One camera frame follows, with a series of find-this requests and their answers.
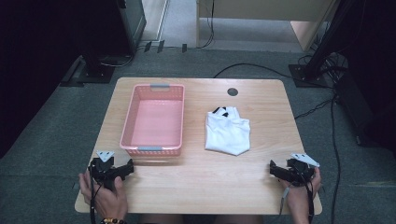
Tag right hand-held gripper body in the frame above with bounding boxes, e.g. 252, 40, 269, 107
286, 152, 320, 188

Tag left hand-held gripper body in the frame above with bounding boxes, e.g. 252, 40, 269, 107
88, 150, 119, 191

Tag pink plastic basket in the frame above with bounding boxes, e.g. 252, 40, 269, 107
119, 82, 186, 158

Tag white shirt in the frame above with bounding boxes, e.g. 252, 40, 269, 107
204, 105, 251, 157

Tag person's right hand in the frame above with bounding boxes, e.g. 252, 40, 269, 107
281, 167, 322, 217

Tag person's left hand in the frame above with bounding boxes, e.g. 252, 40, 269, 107
78, 171, 129, 220

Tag person's legs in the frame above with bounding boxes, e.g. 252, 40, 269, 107
136, 214, 265, 224

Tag black stand with flat base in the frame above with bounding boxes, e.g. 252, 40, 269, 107
60, 46, 134, 89

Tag dark curtain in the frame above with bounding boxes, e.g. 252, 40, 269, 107
0, 0, 125, 158

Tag black monitor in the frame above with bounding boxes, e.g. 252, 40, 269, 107
116, 0, 148, 56

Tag light wooden desk panel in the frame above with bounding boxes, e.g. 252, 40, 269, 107
195, 0, 341, 52

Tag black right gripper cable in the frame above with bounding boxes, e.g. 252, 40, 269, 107
303, 178, 316, 224

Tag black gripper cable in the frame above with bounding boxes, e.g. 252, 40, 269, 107
303, 178, 316, 224
89, 166, 104, 224

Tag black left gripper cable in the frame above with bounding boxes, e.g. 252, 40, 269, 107
89, 166, 104, 224

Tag thin black floor cable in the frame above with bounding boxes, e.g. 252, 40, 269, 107
329, 94, 343, 224

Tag beaded bracelet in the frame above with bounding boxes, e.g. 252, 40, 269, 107
99, 217, 128, 224

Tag short black floor cable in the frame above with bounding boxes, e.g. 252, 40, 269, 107
293, 97, 336, 121

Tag long black floor cable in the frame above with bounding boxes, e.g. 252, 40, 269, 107
212, 63, 334, 91

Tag black metal stand with cables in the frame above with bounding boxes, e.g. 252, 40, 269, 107
288, 0, 359, 89

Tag black hanging cable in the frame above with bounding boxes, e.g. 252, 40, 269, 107
199, 0, 217, 49

